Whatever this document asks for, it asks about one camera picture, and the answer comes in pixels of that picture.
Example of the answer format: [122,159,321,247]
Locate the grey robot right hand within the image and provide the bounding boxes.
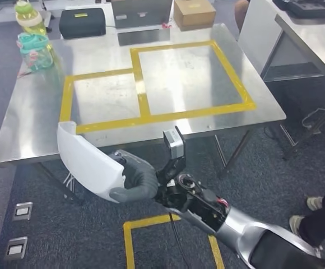
[108,149,159,204]

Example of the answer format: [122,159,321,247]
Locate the white plastic car part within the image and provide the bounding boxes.
[57,121,125,204]

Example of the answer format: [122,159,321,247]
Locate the yellow workbench tape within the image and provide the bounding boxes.
[59,40,257,135]

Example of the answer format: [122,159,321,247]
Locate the steel workbench table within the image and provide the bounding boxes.
[263,13,325,160]
[0,22,287,205]

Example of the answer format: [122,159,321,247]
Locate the yellow floor tape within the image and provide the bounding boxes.
[122,214,225,269]

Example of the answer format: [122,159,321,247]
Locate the white desk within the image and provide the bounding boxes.
[61,0,180,40]

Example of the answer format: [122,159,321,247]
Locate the floor socket plate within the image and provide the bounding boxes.
[5,236,29,261]
[12,201,33,222]

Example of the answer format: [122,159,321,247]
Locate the grey laptop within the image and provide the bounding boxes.
[111,0,174,30]

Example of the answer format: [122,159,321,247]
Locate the black carrying case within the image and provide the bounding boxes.
[58,7,107,40]

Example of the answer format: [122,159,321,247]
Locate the cardboard box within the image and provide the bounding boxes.
[173,0,216,31]

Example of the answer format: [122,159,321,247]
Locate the teal water bottle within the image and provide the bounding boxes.
[17,33,54,71]

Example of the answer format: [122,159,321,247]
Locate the white desk side panel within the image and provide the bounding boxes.
[237,0,289,75]

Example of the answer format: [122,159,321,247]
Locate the seated person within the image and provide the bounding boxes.
[234,0,250,33]

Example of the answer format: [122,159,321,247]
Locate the yellow-green water bottle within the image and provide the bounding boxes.
[14,0,48,36]

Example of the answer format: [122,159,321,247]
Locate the standing person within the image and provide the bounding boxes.
[289,184,325,248]

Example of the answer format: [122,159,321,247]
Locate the black equipment case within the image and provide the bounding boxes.
[273,0,325,19]

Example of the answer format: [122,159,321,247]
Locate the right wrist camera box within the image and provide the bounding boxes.
[163,126,186,160]

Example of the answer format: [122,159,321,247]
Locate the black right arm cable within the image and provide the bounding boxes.
[169,213,191,269]

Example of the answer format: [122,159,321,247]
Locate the white cable bundle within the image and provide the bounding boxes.
[63,172,76,194]

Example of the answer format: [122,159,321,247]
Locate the white floor cable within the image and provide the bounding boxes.
[301,108,325,131]

